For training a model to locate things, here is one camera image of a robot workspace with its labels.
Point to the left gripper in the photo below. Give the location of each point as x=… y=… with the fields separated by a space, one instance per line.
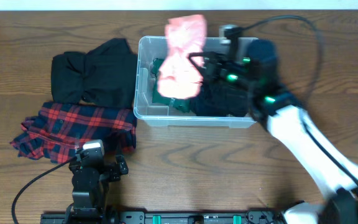
x=114 y=173

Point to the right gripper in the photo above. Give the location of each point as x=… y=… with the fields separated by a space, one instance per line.
x=214 y=74

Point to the pink garment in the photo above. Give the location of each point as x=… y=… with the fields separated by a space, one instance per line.
x=178 y=77

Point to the dark green garment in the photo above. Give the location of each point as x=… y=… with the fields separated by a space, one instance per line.
x=178 y=104

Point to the black shirt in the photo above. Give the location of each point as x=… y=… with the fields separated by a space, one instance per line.
x=219 y=101

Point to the red plaid flannel shirt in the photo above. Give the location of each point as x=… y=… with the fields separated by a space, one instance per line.
x=60 y=129

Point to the large black garment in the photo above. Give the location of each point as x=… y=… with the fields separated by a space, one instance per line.
x=104 y=76

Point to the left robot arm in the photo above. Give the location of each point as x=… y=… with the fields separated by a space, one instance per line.
x=89 y=203

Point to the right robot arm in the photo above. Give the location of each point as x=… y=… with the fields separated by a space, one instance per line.
x=282 y=115

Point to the clear plastic storage container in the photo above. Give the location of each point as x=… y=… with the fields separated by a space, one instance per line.
x=157 y=114

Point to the black mounting rail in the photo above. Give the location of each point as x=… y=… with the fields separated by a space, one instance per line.
x=248 y=217

